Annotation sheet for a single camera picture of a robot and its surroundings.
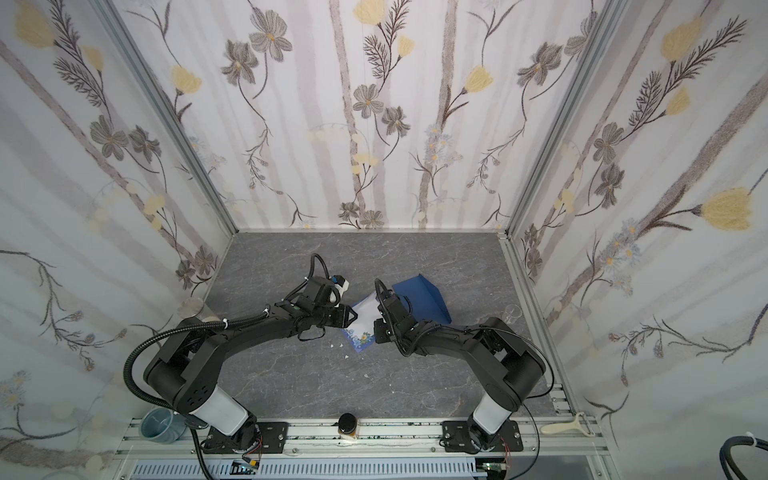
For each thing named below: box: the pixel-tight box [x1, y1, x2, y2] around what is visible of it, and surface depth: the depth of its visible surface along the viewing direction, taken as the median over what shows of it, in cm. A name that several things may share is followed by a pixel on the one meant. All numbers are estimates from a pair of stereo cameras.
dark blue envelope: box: [392, 273, 452, 324], surface depth 103 cm
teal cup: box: [140, 407, 187, 443], surface depth 73 cm
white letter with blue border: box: [343, 292, 382, 353], surface depth 94 cm
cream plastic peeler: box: [540, 412, 595, 437], surface depth 78 cm
